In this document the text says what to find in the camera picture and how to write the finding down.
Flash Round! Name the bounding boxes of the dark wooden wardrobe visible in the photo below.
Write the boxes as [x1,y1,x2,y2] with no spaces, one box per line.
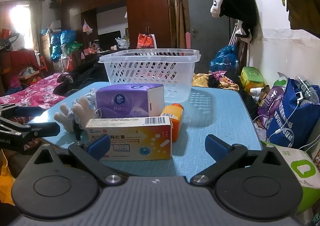
[60,0,175,50]

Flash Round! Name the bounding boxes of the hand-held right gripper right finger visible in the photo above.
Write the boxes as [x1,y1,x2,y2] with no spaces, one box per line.
[190,134,283,188]

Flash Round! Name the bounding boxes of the stacked blue plastic bags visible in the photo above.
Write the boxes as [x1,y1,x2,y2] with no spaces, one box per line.
[50,30,77,62]

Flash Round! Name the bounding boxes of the white cotton glove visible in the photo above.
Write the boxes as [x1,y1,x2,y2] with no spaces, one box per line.
[54,105,78,133]
[71,96,101,126]

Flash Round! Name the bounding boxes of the black television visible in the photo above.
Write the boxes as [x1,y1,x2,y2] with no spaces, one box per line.
[97,30,124,50]

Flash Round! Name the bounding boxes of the purple plastic bag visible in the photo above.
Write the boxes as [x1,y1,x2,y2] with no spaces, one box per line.
[257,86,285,122]

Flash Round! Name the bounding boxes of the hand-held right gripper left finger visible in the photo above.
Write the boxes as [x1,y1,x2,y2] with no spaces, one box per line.
[32,133,125,188]

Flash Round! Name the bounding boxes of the pink plastic bag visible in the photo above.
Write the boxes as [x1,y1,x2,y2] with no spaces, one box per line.
[82,19,93,35]

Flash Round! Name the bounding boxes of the yellow floral cloth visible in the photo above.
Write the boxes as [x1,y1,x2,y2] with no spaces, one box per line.
[192,71,240,90]

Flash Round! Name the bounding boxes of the green plastic bag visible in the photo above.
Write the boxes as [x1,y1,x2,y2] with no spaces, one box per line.
[66,42,83,54]

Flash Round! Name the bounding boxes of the yellow bag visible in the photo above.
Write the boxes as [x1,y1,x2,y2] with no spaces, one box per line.
[0,148,15,205]

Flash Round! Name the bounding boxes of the orange pill bottle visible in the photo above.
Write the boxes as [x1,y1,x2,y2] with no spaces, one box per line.
[159,103,185,142]

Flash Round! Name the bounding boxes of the dark clothing pile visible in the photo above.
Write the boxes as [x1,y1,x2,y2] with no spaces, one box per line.
[54,55,110,97]

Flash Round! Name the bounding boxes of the purple tissue pack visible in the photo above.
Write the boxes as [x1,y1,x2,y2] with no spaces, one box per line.
[95,83,165,118]

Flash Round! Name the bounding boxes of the blue plastic bag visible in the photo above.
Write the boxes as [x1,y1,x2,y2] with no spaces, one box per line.
[209,45,238,73]

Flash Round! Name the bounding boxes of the red shopping bag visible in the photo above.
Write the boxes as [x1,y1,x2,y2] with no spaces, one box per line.
[137,33,157,49]

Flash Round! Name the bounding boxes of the white plastic bag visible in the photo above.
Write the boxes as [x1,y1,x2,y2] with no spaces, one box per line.
[115,37,130,50]

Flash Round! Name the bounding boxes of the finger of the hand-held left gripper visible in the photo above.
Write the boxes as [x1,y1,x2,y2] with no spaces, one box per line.
[0,119,61,141]
[0,103,43,119]

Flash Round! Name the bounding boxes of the white plastic basket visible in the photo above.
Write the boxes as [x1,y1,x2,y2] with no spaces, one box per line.
[98,49,202,104]

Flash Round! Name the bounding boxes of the green white carton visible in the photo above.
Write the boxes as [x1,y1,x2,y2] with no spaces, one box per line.
[261,141,320,214]

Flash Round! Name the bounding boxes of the pink floral blanket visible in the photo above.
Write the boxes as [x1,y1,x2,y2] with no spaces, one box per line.
[0,72,75,112]

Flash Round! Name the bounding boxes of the grey door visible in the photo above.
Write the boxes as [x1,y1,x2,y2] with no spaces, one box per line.
[185,0,232,52]

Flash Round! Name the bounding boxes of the orange white medicine box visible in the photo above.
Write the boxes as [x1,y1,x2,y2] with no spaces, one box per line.
[85,116,173,161]

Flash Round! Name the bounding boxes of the black hanging garment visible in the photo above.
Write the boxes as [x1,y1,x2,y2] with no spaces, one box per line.
[220,0,258,40]

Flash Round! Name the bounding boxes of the yellow green carton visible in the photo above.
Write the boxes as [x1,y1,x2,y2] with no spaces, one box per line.
[240,67,265,92]

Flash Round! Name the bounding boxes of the blue shopping bag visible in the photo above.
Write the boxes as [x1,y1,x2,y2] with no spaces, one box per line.
[266,79,320,149]

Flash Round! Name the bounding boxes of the red cloth covered furniture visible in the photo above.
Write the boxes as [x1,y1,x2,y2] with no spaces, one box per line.
[0,49,38,77]

